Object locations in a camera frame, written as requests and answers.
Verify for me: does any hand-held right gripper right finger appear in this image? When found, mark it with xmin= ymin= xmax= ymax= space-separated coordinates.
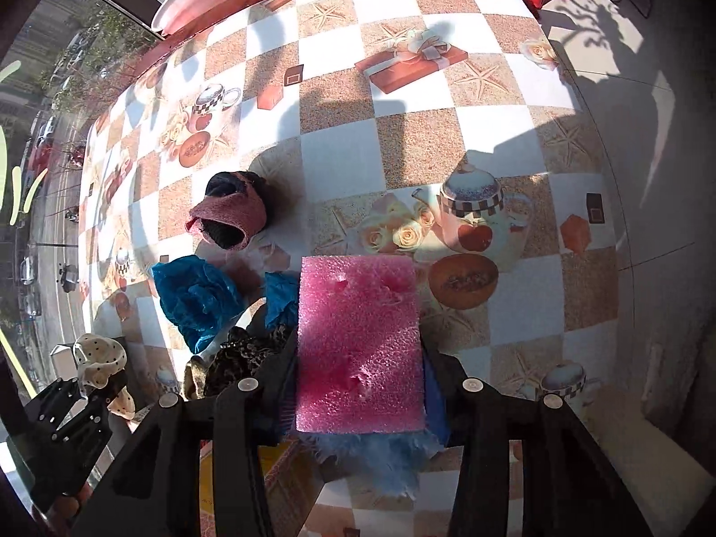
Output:
xmin=422 ymin=347 xmax=655 ymax=537

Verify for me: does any leopard print scrunchie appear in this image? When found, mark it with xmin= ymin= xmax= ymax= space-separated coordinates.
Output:
xmin=202 ymin=313 xmax=294 ymax=398

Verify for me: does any yellow printed carton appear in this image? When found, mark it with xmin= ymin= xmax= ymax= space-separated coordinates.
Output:
xmin=201 ymin=441 xmax=317 ymax=537

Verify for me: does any white polka dot scrunchie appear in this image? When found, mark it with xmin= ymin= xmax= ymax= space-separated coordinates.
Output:
xmin=72 ymin=332 xmax=138 ymax=420

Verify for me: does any pink foam sponge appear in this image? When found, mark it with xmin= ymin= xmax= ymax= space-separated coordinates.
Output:
xmin=294 ymin=256 xmax=427 ymax=436

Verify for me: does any pink knit sock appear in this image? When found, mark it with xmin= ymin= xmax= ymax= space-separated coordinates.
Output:
xmin=186 ymin=187 xmax=268 ymax=251

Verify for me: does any blue plastic shoe cover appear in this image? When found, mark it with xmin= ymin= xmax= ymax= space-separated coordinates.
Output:
xmin=150 ymin=254 xmax=247 ymax=354
xmin=263 ymin=271 xmax=301 ymax=331

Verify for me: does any light blue fluffy cloth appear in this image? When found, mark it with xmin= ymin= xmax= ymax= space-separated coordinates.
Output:
xmin=296 ymin=430 xmax=443 ymax=501

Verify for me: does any checkered printed tablecloth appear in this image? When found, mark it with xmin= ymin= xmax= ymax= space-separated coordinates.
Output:
xmin=75 ymin=0 xmax=630 ymax=537

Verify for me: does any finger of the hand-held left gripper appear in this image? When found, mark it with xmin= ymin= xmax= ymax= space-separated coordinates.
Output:
xmin=30 ymin=375 xmax=132 ymax=510
xmin=25 ymin=380 xmax=86 ymax=433

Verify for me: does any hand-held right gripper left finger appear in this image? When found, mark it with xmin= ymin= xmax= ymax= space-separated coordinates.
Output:
xmin=78 ymin=338 xmax=298 ymax=537

